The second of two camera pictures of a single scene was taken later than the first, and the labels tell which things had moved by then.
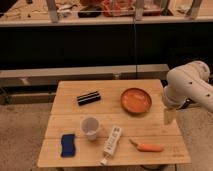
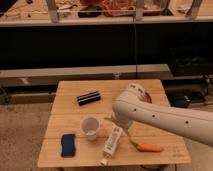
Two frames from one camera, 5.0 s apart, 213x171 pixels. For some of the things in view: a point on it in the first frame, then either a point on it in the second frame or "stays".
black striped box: [88, 98] stays
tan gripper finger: [169, 116] → [128, 133]
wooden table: [97, 123] stays
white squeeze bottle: [112, 144] stays
